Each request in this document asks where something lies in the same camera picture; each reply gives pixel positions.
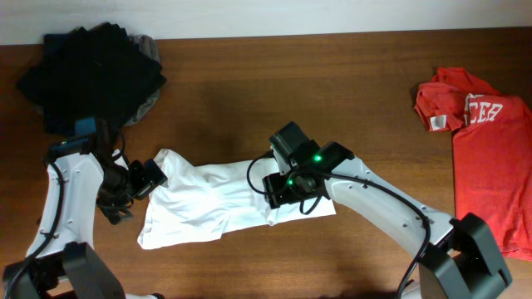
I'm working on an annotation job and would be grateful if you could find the black folded garment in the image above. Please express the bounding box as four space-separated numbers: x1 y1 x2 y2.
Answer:
16 22 168 138

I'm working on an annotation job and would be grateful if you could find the red lettered t-shirt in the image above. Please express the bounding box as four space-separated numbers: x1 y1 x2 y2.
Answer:
414 67 531 261

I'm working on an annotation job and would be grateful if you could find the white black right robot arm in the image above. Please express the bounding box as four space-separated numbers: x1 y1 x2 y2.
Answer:
263 122 512 299

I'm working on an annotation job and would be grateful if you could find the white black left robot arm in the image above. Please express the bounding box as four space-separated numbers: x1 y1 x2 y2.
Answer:
2 118 167 299

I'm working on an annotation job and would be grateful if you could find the white printed t-shirt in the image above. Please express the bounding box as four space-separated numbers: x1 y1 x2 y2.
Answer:
137 149 336 250

